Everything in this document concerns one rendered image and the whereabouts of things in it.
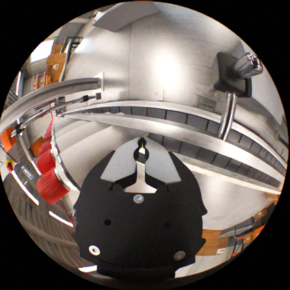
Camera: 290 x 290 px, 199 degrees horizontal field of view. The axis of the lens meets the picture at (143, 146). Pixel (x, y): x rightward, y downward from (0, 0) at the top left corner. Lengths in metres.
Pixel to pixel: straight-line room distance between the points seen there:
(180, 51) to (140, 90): 0.15
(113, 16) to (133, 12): 0.06
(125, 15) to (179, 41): 0.22
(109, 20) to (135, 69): 0.26
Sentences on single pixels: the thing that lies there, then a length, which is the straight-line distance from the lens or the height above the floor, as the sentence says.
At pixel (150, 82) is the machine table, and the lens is 0.23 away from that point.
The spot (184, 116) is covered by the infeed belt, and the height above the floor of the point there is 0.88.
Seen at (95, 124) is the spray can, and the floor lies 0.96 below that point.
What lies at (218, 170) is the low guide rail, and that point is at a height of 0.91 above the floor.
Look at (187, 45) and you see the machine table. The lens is 0.25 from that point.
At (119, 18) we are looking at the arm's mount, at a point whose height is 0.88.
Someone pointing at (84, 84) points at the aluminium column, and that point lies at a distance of 0.36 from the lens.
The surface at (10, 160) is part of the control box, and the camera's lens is 0.47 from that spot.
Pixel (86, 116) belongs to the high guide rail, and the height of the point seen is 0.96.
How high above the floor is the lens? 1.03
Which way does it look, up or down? 47 degrees down
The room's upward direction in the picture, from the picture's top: 132 degrees counter-clockwise
